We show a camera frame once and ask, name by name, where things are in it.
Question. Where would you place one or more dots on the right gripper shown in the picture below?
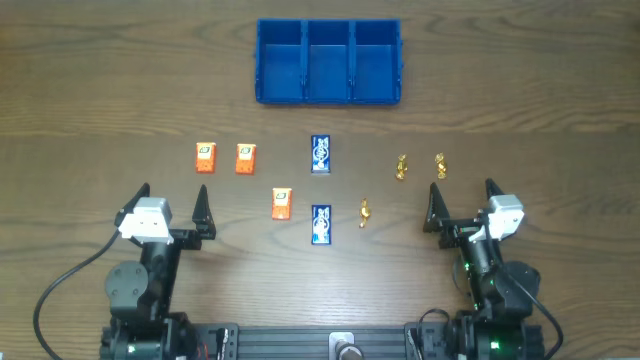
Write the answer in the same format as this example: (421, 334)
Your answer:
(457, 234)

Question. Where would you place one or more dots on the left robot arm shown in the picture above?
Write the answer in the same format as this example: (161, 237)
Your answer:
(155, 280)

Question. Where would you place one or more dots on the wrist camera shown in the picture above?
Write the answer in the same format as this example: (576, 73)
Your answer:
(505, 215)
(146, 218)

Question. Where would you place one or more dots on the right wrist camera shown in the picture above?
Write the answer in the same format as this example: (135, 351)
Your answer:
(505, 215)

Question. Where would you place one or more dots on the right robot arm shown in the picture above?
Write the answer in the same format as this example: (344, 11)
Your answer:
(487, 280)

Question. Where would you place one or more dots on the gold wrapped candy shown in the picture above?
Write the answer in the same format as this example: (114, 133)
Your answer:
(440, 165)
(401, 166)
(364, 213)

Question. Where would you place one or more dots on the blue candy pack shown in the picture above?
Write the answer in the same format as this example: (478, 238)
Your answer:
(321, 224)
(320, 154)

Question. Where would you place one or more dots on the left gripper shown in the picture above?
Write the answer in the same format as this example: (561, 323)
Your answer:
(186, 239)

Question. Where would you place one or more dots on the blue tray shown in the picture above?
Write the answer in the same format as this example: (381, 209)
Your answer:
(327, 75)

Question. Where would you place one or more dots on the orange candy box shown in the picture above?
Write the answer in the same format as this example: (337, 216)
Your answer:
(245, 159)
(205, 157)
(281, 203)

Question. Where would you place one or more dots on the mounting rail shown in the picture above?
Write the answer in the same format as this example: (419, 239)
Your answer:
(290, 342)

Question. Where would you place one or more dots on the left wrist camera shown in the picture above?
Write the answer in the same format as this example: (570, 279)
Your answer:
(146, 218)

